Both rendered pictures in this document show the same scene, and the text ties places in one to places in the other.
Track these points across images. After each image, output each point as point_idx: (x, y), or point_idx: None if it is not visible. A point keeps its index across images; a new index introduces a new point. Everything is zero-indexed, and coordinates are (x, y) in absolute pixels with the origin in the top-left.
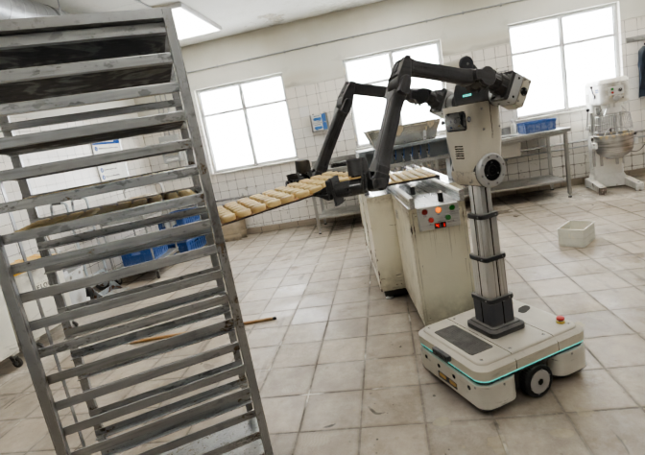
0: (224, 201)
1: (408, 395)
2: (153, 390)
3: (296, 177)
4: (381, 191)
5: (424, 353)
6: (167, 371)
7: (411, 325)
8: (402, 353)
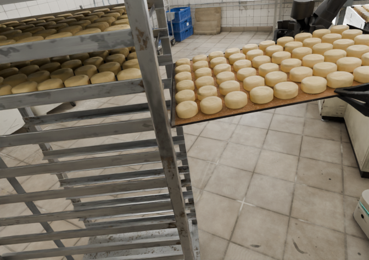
0: (208, 4)
1: (332, 242)
2: (118, 198)
3: (291, 26)
4: (355, 26)
5: (361, 213)
6: (105, 250)
7: (342, 158)
8: (331, 188)
